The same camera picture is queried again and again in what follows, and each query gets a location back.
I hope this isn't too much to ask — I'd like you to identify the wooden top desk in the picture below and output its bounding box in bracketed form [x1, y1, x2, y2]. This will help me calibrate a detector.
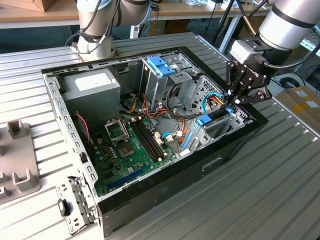
[0, 0, 276, 55]

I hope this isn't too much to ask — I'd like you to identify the green motherboard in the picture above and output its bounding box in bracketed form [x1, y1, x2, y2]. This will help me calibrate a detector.
[91, 116, 177, 198]

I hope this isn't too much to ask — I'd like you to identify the grey expansion bracket clamp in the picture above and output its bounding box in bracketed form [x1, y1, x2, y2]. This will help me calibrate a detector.
[55, 175, 100, 236]

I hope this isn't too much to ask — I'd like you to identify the metal socket cover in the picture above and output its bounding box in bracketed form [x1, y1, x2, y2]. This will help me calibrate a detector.
[103, 118, 131, 147]

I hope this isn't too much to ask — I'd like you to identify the yellow wire bundle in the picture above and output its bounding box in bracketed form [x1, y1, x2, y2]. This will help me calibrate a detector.
[123, 96, 140, 114]

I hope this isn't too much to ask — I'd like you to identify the red black twisted wire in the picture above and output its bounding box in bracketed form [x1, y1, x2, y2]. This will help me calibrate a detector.
[74, 113, 93, 151]

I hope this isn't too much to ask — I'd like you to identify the white metal slat rack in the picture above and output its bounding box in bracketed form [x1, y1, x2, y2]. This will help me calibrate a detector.
[299, 24, 320, 57]

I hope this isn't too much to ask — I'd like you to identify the wooden box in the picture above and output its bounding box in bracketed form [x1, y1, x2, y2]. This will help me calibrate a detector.
[22, 0, 51, 13]

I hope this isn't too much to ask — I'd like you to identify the cardboard box with labels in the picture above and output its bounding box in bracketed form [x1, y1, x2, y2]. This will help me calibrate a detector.
[275, 86, 320, 127]

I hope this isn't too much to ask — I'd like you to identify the grey metal drive cage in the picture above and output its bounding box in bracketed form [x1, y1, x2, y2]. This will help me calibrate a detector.
[139, 53, 201, 113]

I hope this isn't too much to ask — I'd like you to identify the black tripod pole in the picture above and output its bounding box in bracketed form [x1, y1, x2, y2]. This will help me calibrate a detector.
[211, 0, 237, 43]

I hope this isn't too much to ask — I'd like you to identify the black wire bundle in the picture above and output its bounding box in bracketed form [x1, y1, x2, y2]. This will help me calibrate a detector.
[164, 82, 201, 141]

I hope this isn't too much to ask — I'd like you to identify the black cable coil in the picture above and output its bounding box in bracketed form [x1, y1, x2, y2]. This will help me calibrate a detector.
[279, 76, 305, 89]

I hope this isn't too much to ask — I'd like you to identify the long blue data wire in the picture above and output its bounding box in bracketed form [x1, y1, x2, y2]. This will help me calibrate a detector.
[200, 91, 225, 115]

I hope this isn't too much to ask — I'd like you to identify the black open PC case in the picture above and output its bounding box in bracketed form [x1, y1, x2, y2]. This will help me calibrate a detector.
[40, 45, 270, 238]

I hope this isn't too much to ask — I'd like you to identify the grey metal disk bay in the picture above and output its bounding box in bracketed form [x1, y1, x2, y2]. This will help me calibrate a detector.
[178, 74, 254, 157]

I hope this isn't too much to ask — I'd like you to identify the hard disk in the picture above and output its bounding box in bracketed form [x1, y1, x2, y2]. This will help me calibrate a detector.
[182, 106, 235, 153]

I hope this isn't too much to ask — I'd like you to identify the CPU socket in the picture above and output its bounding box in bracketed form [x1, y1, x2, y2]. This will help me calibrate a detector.
[117, 142, 137, 159]

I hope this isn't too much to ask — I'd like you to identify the orange red yellow power wire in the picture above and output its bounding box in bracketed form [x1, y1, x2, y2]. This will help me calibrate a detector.
[178, 95, 227, 145]

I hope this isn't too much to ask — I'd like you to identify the blue wire with white plug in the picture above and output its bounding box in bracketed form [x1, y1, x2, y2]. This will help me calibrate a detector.
[161, 131, 186, 143]

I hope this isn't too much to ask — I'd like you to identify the blue expansion slot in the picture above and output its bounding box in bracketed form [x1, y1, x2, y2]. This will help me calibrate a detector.
[107, 164, 148, 190]

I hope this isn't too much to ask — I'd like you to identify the white board power connector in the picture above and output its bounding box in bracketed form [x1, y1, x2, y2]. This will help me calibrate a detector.
[153, 131, 165, 146]

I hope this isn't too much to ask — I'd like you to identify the grey parts rack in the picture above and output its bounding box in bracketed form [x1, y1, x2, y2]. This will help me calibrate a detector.
[0, 119, 42, 206]

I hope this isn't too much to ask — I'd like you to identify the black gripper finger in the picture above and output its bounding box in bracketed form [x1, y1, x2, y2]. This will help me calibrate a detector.
[225, 60, 252, 106]
[233, 86, 273, 105]

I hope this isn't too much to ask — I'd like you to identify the black RAM slot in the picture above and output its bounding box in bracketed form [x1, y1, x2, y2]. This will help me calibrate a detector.
[131, 120, 156, 162]
[137, 119, 162, 160]
[140, 118, 165, 158]
[134, 120, 159, 161]

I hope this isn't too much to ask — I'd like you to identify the grey power supply unit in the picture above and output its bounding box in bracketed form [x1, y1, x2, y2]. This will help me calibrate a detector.
[59, 67, 121, 126]

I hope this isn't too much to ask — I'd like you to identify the orange red wire bundle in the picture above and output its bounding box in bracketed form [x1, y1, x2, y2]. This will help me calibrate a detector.
[141, 92, 173, 120]

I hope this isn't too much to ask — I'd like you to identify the brown square base plate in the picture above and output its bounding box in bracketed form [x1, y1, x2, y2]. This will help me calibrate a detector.
[71, 41, 118, 63]

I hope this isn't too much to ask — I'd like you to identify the blue plastic bay latch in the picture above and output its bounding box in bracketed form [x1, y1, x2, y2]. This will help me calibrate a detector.
[147, 56, 178, 78]

